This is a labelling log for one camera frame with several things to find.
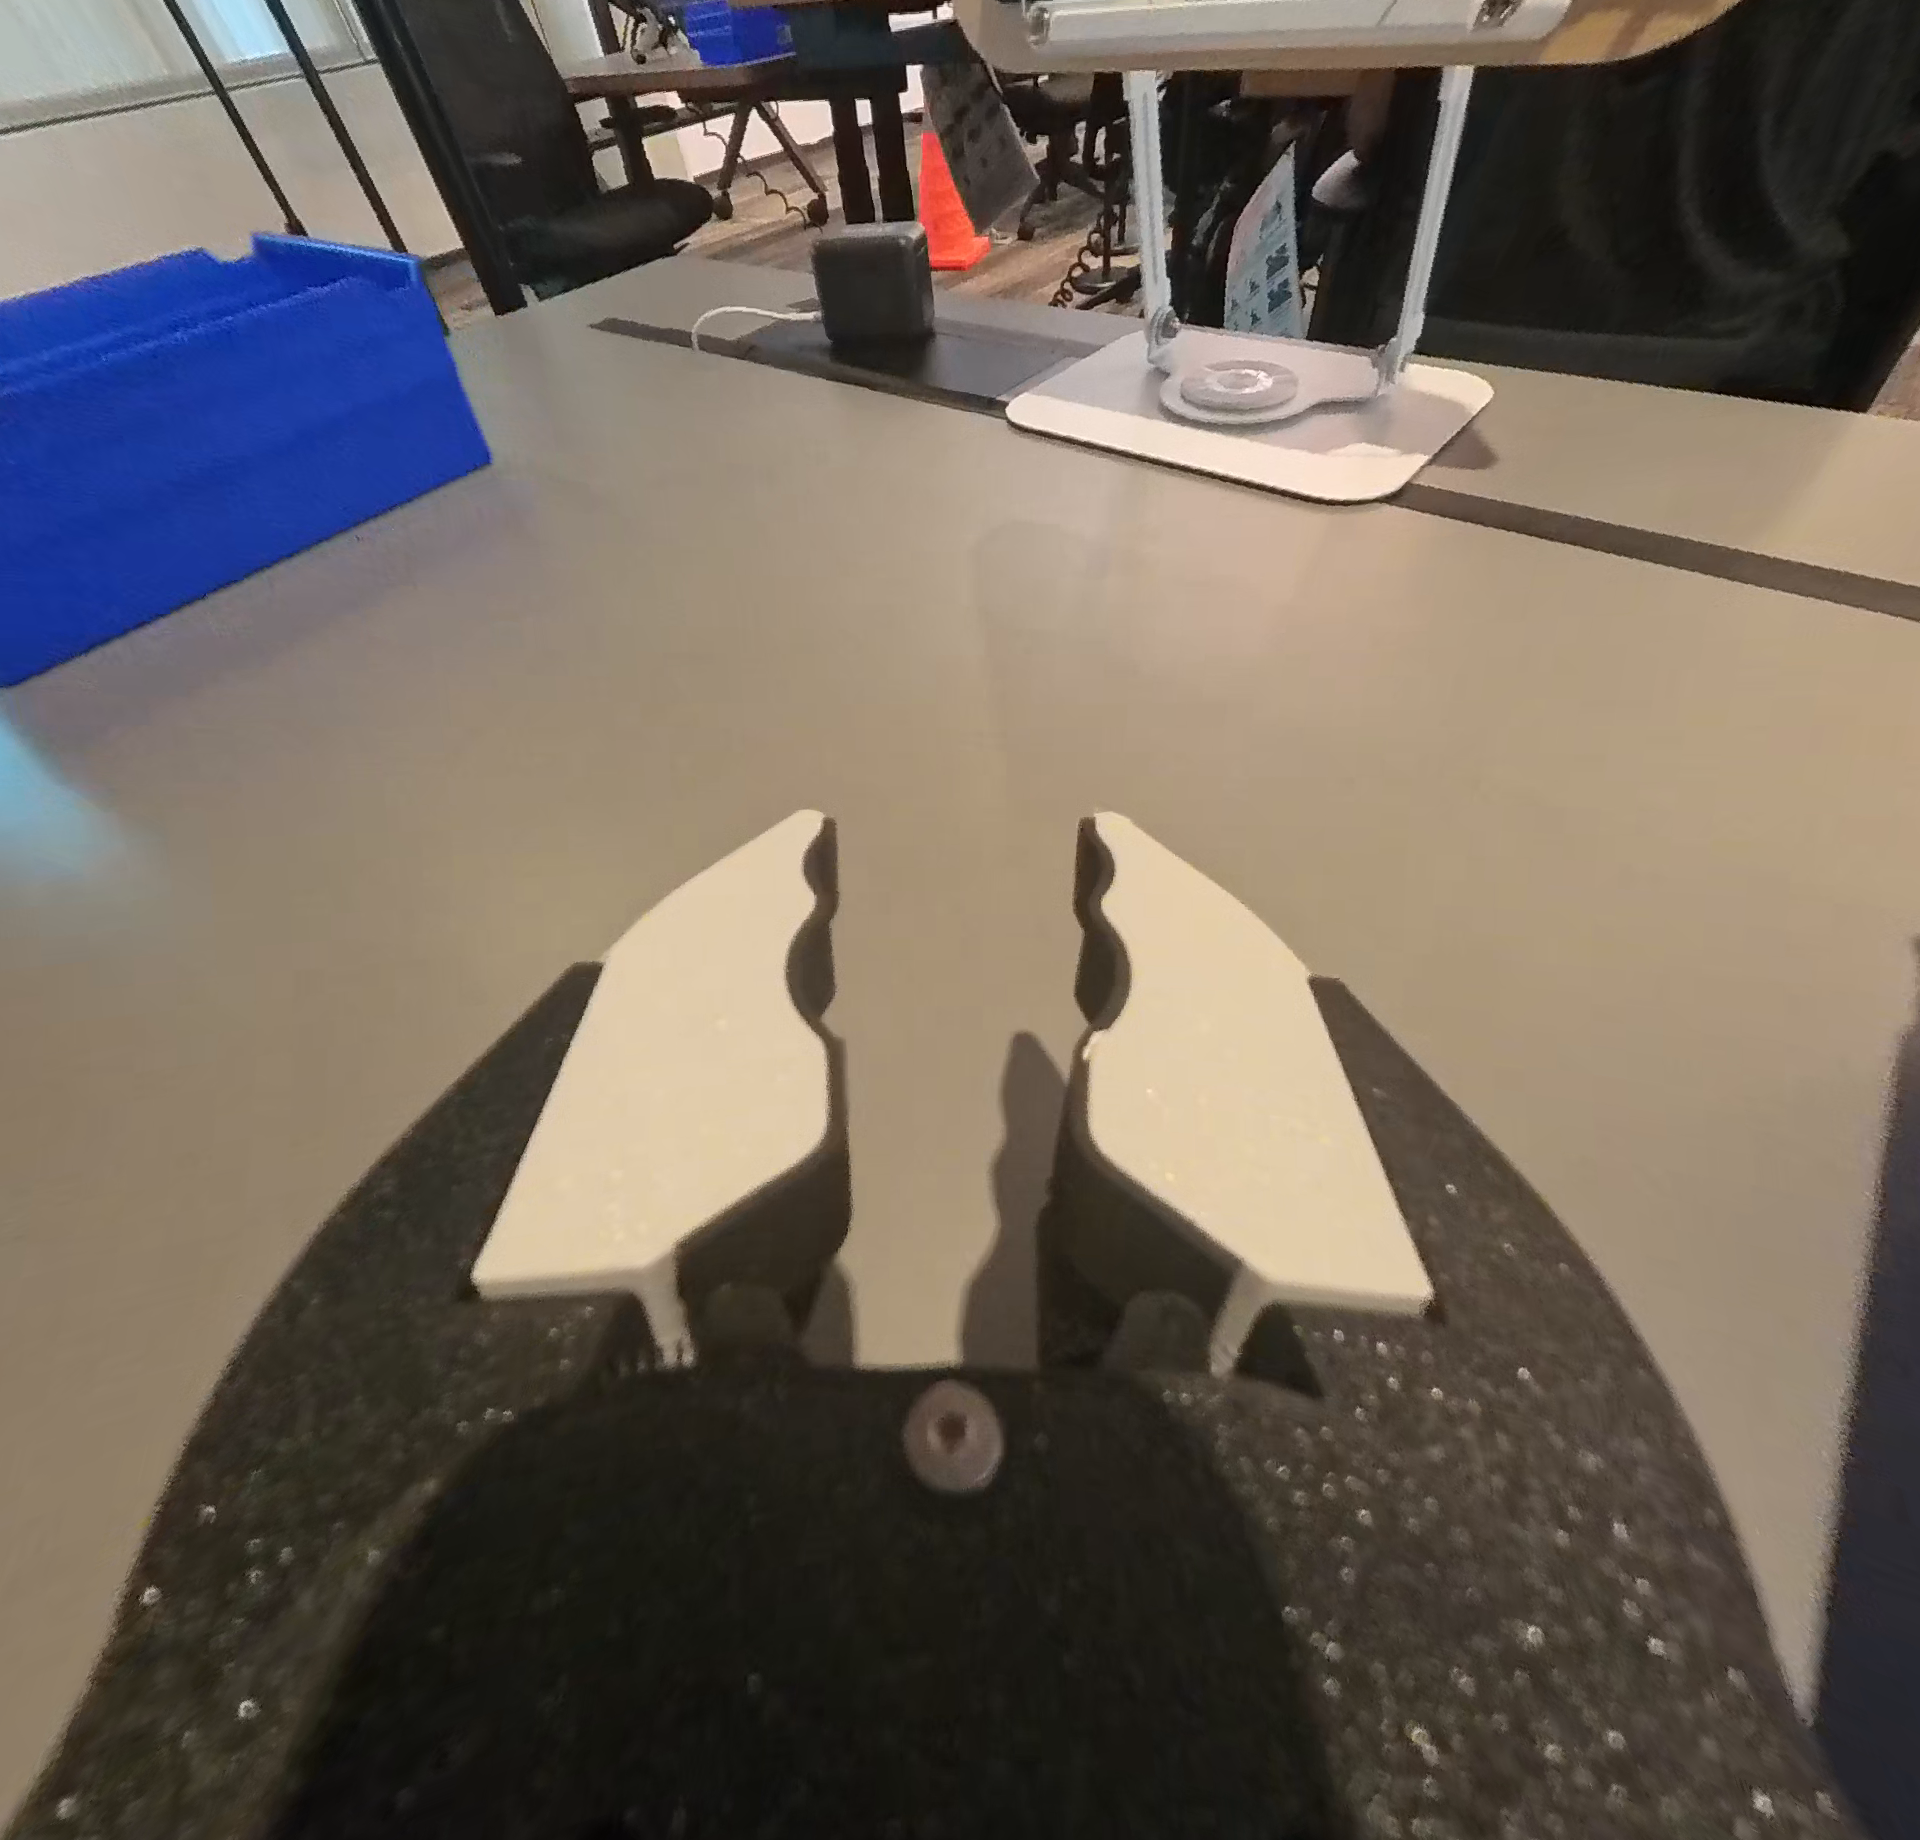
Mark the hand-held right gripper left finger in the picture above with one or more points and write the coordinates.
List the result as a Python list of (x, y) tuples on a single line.
[(659, 1103)]

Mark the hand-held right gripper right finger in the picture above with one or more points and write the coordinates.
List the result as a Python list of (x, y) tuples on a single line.
[(1244, 1119)]

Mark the blue plastic storage bin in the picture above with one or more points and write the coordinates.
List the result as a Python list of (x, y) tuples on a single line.
[(224, 446)]

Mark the black cube charger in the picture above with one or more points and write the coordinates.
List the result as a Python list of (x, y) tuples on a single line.
[(873, 287)]

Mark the printed paper sign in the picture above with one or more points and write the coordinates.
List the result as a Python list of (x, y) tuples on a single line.
[(1269, 259), (981, 129)]

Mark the orange traffic cone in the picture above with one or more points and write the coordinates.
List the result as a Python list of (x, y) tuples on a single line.
[(952, 211)]

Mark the black pillar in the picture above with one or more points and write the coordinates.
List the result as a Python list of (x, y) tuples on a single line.
[(441, 160)]

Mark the black office chair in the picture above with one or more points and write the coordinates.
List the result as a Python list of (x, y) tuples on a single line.
[(509, 116)]

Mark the small blue bin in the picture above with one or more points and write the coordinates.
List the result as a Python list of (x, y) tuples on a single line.
[(734, 31)]

